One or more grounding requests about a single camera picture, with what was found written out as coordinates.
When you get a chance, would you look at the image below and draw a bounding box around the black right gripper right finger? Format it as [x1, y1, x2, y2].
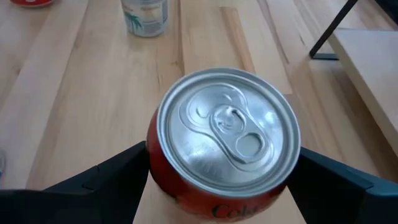
[287, 147, 398, 224]

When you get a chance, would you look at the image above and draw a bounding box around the white Celsius Peach Vibe can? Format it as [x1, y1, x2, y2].
[120, 0, 170, 38]

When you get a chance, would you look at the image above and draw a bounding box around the black frame wooden shelf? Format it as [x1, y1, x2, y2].
[308, 0, 398, 158]

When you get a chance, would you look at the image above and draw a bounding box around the red Coca-Cola can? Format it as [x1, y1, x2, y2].
[146, 67, 302, 222]
[9, 0, 55, 7]

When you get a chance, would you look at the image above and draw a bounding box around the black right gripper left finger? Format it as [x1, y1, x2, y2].
[0, 141, 150, 224]

